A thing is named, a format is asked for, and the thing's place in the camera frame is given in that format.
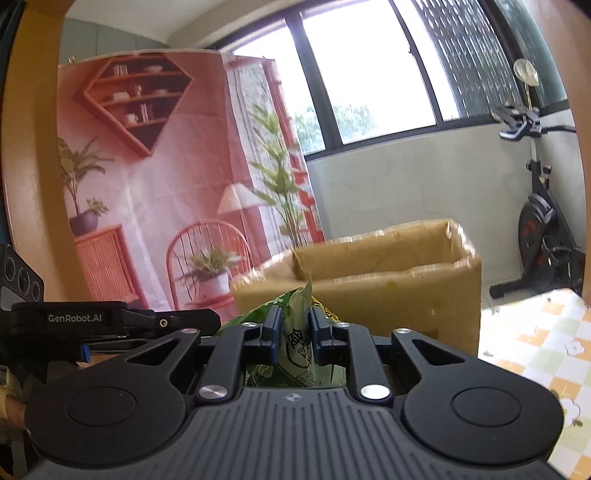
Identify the brown cardboard box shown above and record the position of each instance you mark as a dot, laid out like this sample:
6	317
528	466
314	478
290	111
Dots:
392	300

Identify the white round lamp on stalk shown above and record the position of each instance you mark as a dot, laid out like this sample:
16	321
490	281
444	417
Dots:
525	71

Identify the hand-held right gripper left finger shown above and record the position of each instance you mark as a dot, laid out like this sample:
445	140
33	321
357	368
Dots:
276	339

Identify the green snack bag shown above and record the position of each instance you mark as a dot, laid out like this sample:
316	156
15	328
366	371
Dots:
295	350

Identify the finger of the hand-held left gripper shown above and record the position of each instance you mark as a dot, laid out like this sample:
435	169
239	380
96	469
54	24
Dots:
111	349
175	319

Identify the black exercise bike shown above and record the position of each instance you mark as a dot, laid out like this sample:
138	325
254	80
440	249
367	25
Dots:
535	226

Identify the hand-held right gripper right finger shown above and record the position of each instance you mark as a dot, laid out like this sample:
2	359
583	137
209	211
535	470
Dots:
315	339

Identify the printed room backdrop cloth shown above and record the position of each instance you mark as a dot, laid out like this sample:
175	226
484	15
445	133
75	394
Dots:
184	161

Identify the black framed window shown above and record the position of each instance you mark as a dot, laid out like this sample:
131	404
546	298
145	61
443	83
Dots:
369	69

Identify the person's left hand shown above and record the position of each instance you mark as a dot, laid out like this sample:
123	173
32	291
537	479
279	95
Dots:
13	413

